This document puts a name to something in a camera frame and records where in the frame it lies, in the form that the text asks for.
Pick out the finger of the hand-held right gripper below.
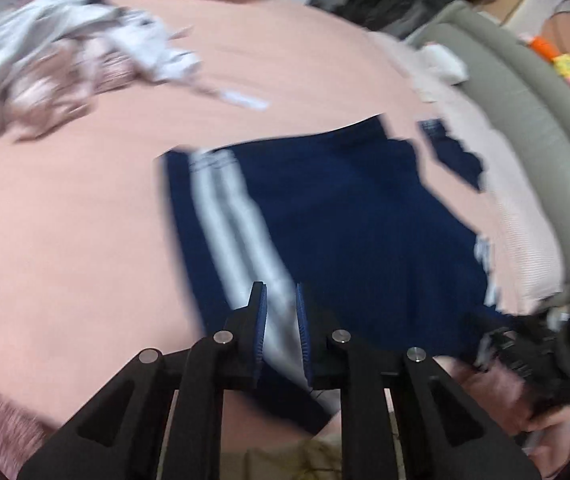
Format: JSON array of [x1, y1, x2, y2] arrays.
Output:
[[475, 324, 538, 378]]

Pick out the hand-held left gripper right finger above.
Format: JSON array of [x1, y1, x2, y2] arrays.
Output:
[[295, 283, 540, 480]]

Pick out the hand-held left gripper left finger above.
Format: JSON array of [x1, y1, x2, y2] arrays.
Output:
[[18, 281, 269, 480]]

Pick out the navy shorts with white stripes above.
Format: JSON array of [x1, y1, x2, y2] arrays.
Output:
[[157, 114, 513, 433]]

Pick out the pile of grey white clothes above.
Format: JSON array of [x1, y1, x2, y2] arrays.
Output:
[[0, 0, 271, 158]]

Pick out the person's right hand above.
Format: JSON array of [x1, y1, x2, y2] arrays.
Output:
[[517, 404, 570, 450]]

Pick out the pink bed sheet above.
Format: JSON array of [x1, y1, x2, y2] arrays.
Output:
[[0, 0, 520, 443]]

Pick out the small navy garment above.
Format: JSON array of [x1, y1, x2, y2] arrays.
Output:
[[417, 119, 486, 192]]

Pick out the white crumpled cloth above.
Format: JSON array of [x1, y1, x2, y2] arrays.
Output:
[[419, 44, 470, 83]]

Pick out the orange toy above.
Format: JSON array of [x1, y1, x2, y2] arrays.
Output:
[[529, 34, 560, 63]]

